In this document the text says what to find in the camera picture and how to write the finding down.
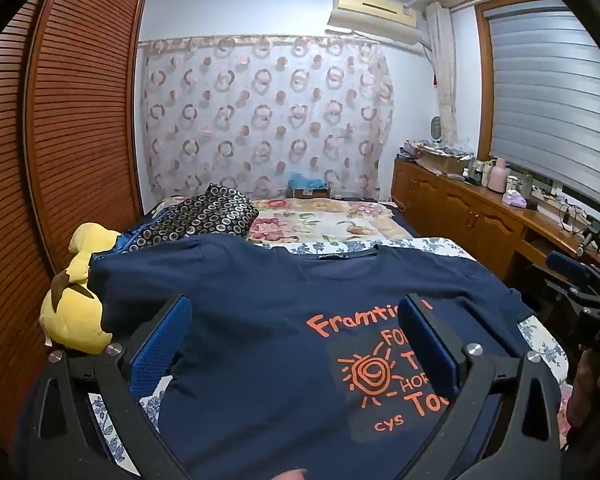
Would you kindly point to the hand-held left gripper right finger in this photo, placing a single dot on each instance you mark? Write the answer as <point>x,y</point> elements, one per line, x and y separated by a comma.
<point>426,347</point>

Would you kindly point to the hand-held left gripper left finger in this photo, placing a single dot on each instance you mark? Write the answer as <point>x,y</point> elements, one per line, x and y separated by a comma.
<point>159,347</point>

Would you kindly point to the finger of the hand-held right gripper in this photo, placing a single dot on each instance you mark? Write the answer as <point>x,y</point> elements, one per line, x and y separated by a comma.
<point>567,264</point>

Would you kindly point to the navy printed t-shirt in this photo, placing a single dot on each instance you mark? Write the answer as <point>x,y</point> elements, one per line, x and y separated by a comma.
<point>260,320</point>

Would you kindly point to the person's right hand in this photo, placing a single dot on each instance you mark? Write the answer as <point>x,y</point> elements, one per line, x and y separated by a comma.
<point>585,390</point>

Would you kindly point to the lavender pouch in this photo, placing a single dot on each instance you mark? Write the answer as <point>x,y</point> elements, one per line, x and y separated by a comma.
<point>514,199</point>

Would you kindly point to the yellow plush toy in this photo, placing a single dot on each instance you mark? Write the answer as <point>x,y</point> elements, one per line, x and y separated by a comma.
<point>75,320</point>

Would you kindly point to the blue floral bed sheet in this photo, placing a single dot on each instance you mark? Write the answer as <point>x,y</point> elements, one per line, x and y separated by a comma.
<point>430,246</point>

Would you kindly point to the long wooden cabinet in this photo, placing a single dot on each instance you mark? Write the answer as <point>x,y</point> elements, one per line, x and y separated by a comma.
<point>460,210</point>

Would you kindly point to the bed with navy sheet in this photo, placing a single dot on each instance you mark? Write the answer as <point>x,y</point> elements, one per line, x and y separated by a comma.
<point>406,224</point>

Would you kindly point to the folded dark circle-patterned quilt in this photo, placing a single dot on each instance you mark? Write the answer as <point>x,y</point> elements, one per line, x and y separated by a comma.
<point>205,215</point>

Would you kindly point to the cardboard box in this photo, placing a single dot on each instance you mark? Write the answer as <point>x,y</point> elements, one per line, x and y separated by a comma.
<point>440,162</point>

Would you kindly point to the pink floral blanket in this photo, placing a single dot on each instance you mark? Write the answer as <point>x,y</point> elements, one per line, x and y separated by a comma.
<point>320,220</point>

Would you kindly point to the grey window blind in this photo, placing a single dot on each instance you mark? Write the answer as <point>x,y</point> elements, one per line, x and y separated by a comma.
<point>545,90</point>

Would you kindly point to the small fan heater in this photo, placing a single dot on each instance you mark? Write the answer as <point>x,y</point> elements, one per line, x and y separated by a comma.
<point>436,130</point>

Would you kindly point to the small brown box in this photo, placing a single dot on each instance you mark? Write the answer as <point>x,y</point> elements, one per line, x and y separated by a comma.
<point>310,193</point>

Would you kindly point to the teal cloth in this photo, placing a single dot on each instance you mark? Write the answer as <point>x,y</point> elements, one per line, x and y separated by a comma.
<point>307,180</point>

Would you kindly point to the cream window curtain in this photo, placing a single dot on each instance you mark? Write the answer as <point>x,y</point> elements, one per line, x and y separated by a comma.
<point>442,60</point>

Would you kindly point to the circle-print sheer curtain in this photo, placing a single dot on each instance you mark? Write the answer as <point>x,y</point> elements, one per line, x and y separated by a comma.
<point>260,120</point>

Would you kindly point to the wall air conditioner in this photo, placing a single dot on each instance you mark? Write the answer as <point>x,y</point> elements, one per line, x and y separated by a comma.
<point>370,12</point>

